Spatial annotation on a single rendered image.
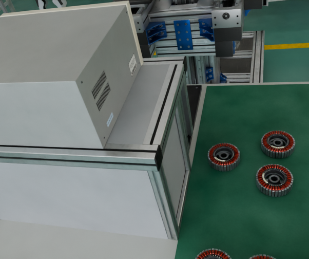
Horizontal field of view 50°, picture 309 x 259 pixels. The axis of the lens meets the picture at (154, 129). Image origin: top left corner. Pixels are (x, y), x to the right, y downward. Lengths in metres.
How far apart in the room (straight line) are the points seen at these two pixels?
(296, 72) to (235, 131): 1.72
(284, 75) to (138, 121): 2.19
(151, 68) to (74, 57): 0.34
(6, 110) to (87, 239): 0.50
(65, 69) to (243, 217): 0.68
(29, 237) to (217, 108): 0.87
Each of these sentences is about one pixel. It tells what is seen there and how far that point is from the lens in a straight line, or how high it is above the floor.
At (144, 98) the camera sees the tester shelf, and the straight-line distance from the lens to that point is 0.93.
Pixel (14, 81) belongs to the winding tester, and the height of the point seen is 1.32.
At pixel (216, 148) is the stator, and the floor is 0.78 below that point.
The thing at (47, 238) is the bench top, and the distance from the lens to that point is 1.19.
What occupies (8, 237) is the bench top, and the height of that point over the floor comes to 0.75.
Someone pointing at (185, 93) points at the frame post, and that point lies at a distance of 1.15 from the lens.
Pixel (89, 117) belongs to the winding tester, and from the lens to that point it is 0.75.
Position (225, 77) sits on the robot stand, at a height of 0.23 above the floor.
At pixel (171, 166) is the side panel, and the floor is 0.95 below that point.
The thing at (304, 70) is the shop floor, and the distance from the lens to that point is 3.00.
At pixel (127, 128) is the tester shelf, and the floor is 1.11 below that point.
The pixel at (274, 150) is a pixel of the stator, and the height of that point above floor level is 0.79.
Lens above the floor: 1.66
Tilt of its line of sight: 41 degrees down
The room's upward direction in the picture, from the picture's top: 14 degrees counter-clockwise
